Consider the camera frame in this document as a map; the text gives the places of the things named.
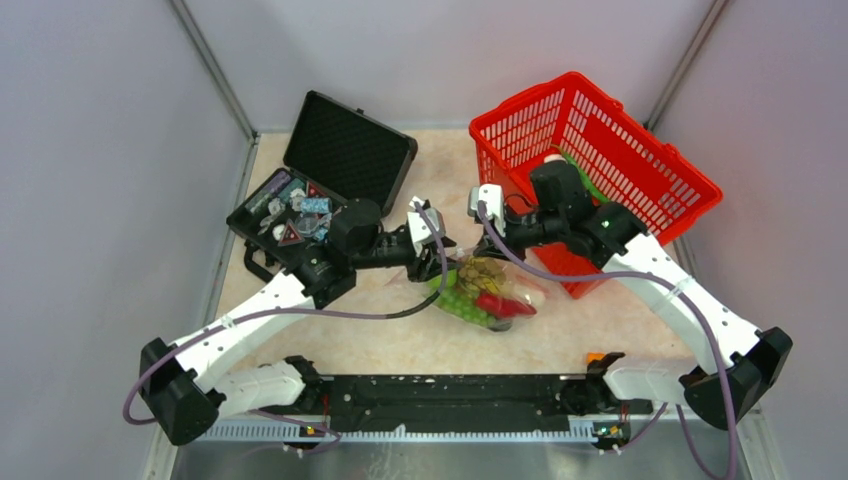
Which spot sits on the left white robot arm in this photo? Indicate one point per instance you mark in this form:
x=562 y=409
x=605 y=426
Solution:
x=188 y=385

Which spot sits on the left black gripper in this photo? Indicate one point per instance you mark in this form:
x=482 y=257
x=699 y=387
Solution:
x=421 y=269

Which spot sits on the blue poker chip roll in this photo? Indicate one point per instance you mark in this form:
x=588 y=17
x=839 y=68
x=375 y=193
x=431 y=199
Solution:
x=316 y=205

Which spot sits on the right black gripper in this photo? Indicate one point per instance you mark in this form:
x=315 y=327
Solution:
x=484 y=247

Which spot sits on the black poker chip case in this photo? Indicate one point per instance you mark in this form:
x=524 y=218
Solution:
x=335 y=152

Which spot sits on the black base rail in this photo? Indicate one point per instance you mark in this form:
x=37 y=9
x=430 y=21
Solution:
x=457 y=404

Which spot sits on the red plastic basket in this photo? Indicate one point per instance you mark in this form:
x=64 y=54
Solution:
x=626 y=163

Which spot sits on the brown toy grape bunch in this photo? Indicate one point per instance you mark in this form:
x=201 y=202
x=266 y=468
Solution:
x=481 y=275

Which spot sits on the red toy chili pepper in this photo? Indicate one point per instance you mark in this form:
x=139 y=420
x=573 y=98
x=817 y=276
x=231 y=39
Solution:
x=503 y=308

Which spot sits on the green toy grape bunch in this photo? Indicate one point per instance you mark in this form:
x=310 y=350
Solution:
x=459 y=302

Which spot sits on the clear zip top bag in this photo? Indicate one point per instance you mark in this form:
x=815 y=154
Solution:
x=518 y=287

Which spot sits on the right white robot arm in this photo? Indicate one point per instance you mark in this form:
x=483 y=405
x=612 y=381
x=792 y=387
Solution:
x=733 y=362

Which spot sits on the green toy chili pepper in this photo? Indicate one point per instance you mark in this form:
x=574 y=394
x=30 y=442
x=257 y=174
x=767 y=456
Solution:
x=586 y=182

